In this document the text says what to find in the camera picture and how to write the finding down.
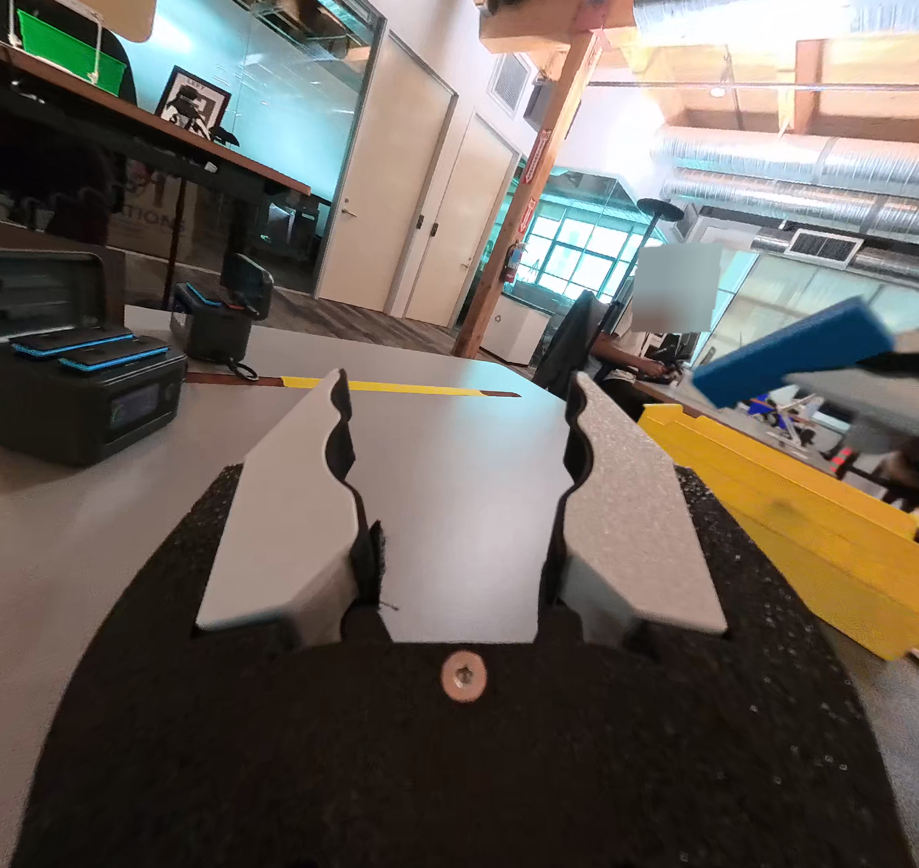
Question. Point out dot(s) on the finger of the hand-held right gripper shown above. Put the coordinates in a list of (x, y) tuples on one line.
[(907, 342), (861, 380)]

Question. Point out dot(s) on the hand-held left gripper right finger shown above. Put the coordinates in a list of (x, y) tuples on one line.
[(639, 523)]

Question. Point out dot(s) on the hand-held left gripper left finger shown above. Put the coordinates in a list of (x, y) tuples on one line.
[(287, 509)]

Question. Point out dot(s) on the blue rectangular block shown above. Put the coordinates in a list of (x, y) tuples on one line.
[(790, 351)]

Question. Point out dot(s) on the yellow plastic bin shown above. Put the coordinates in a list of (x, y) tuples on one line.
[(790, 523)]

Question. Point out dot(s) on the yellow tape strip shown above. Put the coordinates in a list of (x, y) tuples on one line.
[(388, 386)]

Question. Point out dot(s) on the black office chair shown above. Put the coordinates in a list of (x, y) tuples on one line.
[(567, 344)]

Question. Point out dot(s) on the small black charger box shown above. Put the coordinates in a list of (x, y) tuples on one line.
[(215, 322)]

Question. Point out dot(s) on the black blue-edged battery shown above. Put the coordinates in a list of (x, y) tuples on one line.
[(115, 357), (72, 342)]

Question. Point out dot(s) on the white cabinet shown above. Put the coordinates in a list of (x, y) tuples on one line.
[(513, 330)]

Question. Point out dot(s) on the black charger box with display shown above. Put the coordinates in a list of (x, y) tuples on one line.
[(79, 408)]

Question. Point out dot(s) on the black floor lamp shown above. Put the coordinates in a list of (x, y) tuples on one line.
[(659, 208)]

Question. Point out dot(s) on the paned window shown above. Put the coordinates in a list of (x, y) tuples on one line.
[(581, 251)]

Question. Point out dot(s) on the red fire extinguisher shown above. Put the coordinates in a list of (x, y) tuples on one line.
[(512, 263)]

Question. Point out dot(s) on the cardboard box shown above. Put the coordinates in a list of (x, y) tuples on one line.
[(151, 225)]

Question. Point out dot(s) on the black hard case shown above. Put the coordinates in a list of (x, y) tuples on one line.
[(50, 286)]

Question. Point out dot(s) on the narrow cream door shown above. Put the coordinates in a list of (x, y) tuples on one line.
[(459, 229)]

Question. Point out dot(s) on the wide cream door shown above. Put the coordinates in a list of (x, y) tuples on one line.
[(388, 179)]

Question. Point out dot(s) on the red white sign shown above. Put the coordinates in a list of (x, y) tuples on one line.
[(536, 157)]

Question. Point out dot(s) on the wooden top desk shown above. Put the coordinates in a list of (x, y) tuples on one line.
[(179, 139)]

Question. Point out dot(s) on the framed black white picture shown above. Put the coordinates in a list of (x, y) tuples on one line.
[(192, 103)]

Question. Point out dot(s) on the green plastic bin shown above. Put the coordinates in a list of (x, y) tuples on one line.
[(64, 50)]

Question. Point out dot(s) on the wooden post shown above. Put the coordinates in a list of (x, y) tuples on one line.
[(531, 200)]

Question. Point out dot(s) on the wall vent grille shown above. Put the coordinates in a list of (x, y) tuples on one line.
[(511, 82)]

